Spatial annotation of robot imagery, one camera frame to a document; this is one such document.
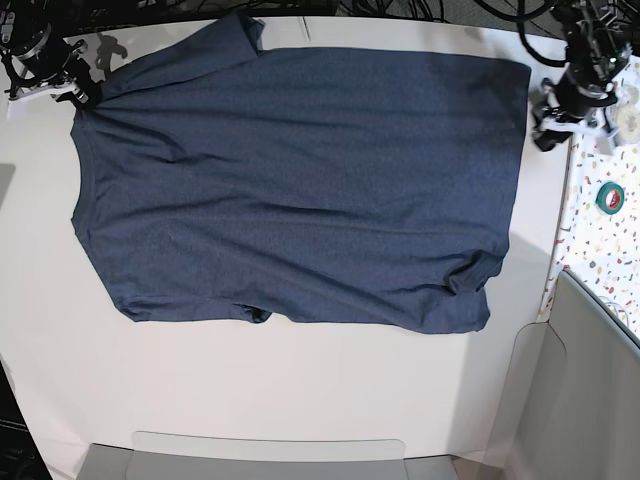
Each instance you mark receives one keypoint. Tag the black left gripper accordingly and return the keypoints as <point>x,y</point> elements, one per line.
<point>566,100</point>

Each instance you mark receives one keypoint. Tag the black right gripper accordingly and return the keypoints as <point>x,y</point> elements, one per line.
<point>42,60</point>

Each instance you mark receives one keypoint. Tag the navy blue t-shirt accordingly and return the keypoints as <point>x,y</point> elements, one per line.
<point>221,180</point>

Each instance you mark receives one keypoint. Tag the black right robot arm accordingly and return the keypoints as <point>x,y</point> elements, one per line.
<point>25,18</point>

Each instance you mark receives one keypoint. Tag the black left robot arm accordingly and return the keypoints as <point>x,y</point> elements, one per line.
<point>595,53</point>

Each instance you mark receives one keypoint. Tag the clear tape dispenser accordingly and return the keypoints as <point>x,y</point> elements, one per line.
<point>626,116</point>

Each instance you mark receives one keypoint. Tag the green tape roll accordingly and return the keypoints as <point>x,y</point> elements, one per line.
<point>610,198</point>

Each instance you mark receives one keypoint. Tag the terrazzo patterned side table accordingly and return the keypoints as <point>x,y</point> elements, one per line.
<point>601,250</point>

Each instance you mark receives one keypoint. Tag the grey plastic bin right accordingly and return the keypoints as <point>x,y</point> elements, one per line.
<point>570,404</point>

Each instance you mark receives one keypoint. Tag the grey plastic bin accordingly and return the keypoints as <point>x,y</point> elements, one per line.
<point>570,404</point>
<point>171,456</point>

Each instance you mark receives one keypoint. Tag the grey plastic bin front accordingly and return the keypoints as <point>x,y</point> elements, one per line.
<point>171,456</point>

